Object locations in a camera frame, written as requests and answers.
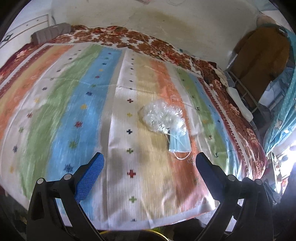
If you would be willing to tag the white decorated headboard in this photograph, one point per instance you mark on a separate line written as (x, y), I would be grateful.
(21, 34)

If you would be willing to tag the teal patterned curtain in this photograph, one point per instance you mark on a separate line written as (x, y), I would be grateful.
(277, 118)

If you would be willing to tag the grey folded cloth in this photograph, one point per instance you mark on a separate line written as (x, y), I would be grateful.
(45, 35)

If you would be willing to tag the white rolled cloth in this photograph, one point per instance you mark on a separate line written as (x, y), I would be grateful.
(246, 113)

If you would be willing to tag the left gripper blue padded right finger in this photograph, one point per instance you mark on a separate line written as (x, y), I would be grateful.
(212, 175)

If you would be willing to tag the brown hanging garment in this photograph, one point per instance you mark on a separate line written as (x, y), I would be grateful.
(262, 55)

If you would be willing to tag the crumpled clear plastic bag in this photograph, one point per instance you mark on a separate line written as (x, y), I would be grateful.
(161, 117)

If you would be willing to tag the light blue face mask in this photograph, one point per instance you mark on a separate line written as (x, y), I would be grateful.
(179, 145)

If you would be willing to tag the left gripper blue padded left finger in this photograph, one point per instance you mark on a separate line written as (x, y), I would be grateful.
(86, 176)

